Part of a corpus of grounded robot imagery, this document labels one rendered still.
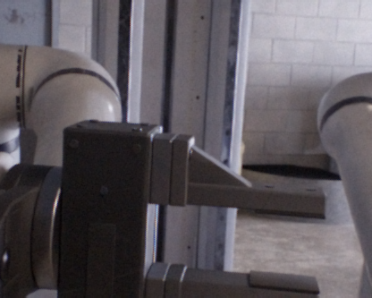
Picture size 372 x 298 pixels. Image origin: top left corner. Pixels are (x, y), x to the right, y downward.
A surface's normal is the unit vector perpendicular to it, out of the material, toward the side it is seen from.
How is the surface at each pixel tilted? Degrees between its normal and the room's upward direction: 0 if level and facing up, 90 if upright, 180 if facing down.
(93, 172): 90
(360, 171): 46
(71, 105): 18
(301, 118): 90
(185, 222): 90
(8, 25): 90
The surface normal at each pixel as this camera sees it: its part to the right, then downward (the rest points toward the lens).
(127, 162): -0.11, 0.15
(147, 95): 0.57, 0.16
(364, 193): -0.68, -0.61
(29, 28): 0.33, 0.16
